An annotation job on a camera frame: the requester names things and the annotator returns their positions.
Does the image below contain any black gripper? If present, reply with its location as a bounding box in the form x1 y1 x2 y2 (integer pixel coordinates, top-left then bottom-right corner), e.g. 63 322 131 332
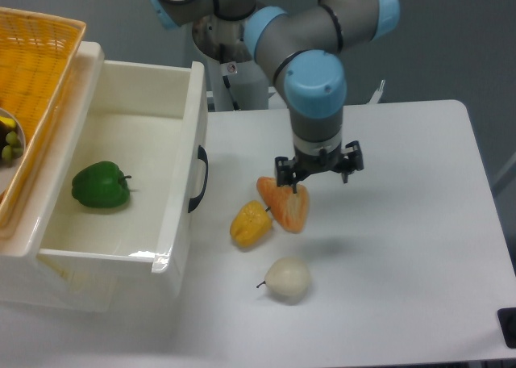
274 140 364 194

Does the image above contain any white top drawer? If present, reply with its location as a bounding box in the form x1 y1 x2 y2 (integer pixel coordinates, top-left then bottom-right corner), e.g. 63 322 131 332
39 61 208 299

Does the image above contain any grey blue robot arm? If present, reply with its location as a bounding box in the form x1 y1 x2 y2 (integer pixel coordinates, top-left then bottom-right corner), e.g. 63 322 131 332
150 0 400 187

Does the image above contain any white drawer cabinet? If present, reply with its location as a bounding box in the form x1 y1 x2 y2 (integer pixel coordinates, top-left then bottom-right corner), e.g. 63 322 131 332
1 41 116 312

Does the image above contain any orange bread piece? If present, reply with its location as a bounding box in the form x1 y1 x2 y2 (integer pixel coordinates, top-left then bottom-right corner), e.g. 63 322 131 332
256 177 310 233

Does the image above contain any yellow bell pepper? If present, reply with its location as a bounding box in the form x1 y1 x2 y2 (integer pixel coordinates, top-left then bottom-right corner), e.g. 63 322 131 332
230 200 273 248

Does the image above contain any white pear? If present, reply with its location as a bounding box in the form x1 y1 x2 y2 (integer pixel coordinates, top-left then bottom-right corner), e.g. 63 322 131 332
256 257 312 304

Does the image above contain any green bell pepper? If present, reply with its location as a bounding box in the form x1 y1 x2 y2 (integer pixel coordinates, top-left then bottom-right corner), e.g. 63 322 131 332
71 161 131 208

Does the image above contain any black corner object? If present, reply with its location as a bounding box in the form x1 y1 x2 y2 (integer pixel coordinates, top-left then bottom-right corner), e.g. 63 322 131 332
497 307 516 349

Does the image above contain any yellow woven basket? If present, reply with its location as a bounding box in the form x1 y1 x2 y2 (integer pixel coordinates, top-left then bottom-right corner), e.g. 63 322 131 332
1 7 86 226

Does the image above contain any white plate with fruit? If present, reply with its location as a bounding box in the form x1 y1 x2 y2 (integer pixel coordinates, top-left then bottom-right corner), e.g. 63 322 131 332
1 108 26 198

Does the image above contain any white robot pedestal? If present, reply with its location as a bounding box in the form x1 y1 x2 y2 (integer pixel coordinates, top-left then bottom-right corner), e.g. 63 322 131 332
190 12 306 112

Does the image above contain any black top drawer handle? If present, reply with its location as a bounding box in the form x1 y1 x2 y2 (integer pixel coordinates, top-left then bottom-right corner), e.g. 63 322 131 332
188 145 209 213

